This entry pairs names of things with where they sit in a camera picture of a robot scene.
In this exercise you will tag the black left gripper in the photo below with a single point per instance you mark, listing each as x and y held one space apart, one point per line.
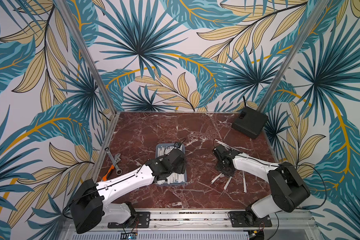
181 167

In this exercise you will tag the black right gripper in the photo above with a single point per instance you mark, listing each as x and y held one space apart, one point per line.
224 167

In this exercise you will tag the blue plastic storage tray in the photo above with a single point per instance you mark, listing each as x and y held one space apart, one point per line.
174 179

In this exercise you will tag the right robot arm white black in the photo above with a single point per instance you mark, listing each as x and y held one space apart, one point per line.
288 190

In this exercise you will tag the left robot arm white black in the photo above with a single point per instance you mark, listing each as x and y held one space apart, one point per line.
92 203

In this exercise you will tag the black box with antenna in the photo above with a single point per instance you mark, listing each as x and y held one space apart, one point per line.
250 122

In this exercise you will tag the white wrapped straw in tray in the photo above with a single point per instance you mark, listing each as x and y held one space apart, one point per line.
162 151

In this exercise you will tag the white wrapped straw on table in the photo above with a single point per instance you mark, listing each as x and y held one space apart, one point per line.
217 177

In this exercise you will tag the long white wrapped straw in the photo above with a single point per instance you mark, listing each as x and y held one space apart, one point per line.
244 182

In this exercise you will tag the green circuit board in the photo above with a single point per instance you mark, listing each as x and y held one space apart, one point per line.
128 236

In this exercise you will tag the orange handled adjustable wrench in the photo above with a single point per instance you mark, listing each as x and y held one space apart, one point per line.
114 167

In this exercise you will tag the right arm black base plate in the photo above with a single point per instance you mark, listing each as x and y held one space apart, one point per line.
246 219

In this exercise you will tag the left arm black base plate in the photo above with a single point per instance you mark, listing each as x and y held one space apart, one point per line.
140 220

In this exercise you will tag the aluminium front rail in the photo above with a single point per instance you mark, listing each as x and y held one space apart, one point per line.
205 224

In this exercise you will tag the left aluminium frame post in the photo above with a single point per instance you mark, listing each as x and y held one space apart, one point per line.
74 28

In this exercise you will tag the aluminium frame post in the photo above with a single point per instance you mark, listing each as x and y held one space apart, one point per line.
307 27
74 28

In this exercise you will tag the right aluminium frame post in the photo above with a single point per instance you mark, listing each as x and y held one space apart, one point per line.
307 27

